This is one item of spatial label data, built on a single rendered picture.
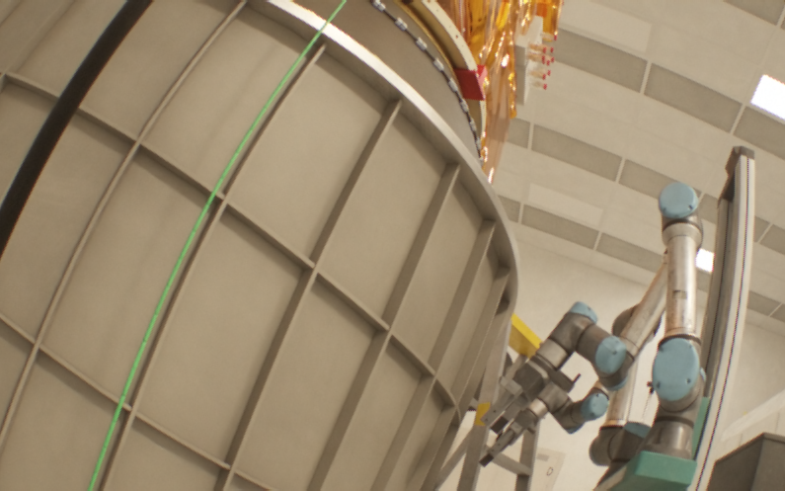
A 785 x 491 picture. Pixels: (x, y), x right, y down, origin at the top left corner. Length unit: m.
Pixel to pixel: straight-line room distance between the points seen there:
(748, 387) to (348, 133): 9.67
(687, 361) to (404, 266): 0.61
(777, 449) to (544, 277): 8.67
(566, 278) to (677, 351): 8.74
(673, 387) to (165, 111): 1.07
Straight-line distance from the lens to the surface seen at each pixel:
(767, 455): 1.55
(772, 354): 10.98
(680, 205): 1.52
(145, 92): 1.13
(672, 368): 1.32
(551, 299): 9.86
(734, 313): 1.73
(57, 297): 0.99
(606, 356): 1.41
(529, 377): 1.42
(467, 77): 1.98
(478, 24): 2.11
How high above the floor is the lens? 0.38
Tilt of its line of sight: 24 degrees up
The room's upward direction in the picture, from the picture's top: 23 degrees clockwise
